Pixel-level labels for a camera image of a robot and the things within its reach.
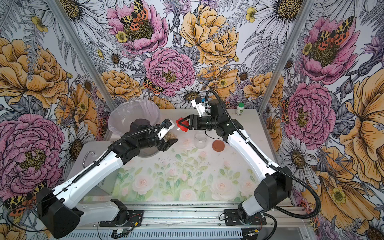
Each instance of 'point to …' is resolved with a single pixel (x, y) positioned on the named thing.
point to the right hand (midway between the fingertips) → (182, 126)
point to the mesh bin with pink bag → (121, 118)
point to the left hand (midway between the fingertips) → (170, 137)
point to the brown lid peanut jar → (200, 139)
